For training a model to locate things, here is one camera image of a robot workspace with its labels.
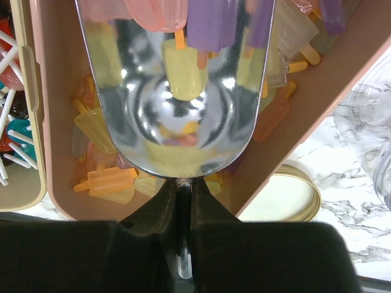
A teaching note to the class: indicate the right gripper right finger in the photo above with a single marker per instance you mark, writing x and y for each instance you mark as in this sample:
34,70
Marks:
229,255

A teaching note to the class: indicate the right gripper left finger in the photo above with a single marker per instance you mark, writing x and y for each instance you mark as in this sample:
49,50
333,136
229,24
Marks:
134,255

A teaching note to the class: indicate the metal candy scoop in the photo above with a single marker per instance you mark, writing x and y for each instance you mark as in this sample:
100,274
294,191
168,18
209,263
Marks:
179,84

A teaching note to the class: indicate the clear plastic jar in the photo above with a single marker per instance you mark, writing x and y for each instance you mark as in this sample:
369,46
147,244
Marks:
363,120

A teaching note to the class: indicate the pink tray popsicle candies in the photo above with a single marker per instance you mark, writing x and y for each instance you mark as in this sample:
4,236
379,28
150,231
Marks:
63,62

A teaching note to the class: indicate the gold jar lid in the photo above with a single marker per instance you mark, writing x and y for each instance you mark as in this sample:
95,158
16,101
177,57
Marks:
289,195

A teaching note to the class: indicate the beige tray round lollipops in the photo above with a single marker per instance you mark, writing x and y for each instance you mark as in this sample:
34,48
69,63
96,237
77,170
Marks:
23,176

